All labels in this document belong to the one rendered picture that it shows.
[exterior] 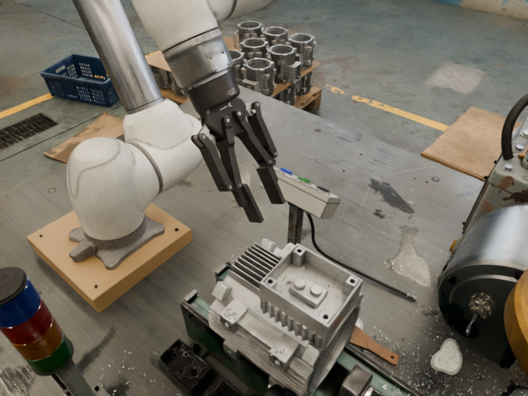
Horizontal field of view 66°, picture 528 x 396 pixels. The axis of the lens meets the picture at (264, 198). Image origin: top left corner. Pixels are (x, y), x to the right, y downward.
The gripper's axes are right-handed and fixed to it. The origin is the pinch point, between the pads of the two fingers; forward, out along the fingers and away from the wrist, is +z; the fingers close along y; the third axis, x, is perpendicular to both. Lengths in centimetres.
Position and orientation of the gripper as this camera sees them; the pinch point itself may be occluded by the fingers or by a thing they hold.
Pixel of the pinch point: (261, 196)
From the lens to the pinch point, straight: 67.2
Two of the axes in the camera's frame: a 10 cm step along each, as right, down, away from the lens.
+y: 6.4, -5.2, 5.7
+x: -6.7, 0.0, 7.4
